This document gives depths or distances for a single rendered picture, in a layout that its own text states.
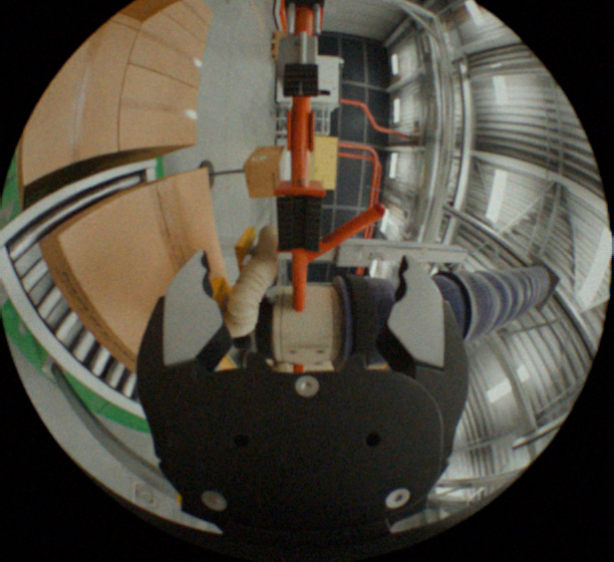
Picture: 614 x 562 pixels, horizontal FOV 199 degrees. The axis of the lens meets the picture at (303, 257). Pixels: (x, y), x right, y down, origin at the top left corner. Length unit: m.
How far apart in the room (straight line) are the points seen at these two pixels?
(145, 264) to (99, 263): 0.09
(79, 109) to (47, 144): 0.15
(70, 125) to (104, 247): 0.54
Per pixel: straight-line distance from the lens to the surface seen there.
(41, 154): 0.70
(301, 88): 0.19
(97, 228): 0.28
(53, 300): 0.67
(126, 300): 0.31
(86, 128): 0.77
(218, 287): 0.26
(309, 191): 0.20
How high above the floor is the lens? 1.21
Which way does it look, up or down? level
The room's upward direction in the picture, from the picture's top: 91 degrees clockwise
